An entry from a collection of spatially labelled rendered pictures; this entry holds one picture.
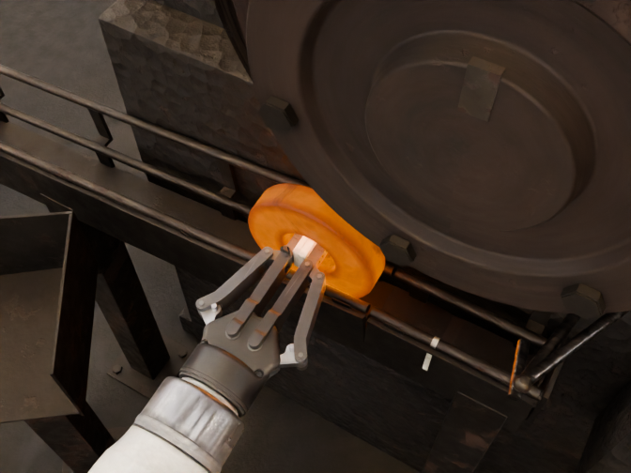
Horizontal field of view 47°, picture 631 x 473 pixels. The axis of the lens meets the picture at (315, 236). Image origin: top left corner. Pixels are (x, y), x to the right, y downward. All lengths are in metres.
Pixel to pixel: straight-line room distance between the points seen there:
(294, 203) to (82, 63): 1.50
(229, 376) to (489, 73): 0.42
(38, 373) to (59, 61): 1.38
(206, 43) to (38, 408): 0.45
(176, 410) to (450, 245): 0.30
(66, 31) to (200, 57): 1.50
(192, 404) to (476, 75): 0.42
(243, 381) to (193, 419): 0.06
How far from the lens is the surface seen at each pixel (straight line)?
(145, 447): 0.66
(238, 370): 0.68
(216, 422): 0.66
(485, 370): 0.77
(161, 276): 1.67
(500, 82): 0.35
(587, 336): 0.61
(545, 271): 0.45
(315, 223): 0.72
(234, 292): 0.74
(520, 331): 0.81
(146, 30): 0.84
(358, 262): 0.73
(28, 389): 0.93
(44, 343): 0.94
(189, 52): 0.81
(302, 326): 0.71
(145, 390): 1.54
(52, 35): 2.28
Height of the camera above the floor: 1.40
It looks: 56 degrees down
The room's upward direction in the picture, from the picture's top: straight up
